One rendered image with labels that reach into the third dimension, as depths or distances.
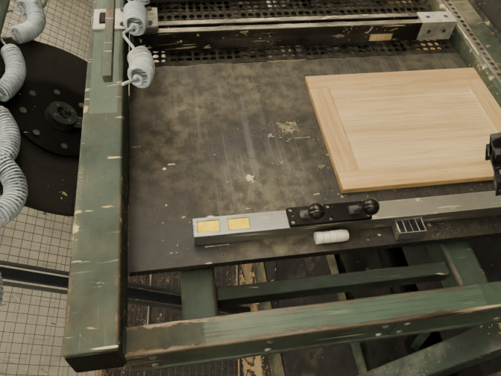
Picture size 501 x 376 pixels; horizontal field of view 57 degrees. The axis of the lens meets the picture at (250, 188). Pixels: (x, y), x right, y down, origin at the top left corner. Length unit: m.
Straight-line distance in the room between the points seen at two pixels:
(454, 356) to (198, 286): 0.86
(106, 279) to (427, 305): 0.66
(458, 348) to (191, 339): 0.92
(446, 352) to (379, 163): 0.65
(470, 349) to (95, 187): 1.16
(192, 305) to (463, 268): 0.65
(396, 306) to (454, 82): 0.84
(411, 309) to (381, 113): 0.61
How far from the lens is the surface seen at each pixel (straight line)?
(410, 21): 1.73
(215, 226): 1.07
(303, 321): 0.97
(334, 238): 1.10
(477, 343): 1.58
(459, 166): 1.36
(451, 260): 1.25
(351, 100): 1.43
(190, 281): 1.08
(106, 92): 1.30
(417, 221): 1.21
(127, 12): 1.37
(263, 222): 1.08
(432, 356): 1.65
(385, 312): 1.02
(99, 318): 0.93
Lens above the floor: 2.21
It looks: 35 degrees down
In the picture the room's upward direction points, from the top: 71 degrees counter-clockwise
